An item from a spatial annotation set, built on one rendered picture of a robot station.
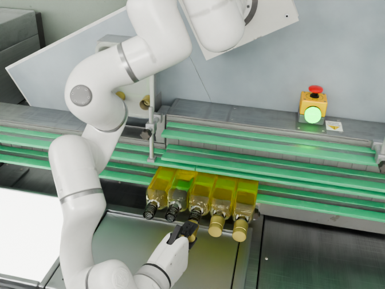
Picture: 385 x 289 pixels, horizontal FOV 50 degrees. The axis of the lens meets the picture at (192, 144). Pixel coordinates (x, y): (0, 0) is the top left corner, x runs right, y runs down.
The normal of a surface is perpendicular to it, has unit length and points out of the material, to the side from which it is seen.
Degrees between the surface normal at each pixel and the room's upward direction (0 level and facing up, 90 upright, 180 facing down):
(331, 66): 0
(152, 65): 30
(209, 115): 90
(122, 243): 90
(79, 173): 61
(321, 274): 90
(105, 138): 38
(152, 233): 90
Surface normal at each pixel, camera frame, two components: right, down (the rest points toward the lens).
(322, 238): 0.03, -0.86
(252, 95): -0.22, 0.48
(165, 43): 0.10, 0.44
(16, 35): 0.98, 0.14
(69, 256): 0.59, -0.14
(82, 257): 0.78, -0.25
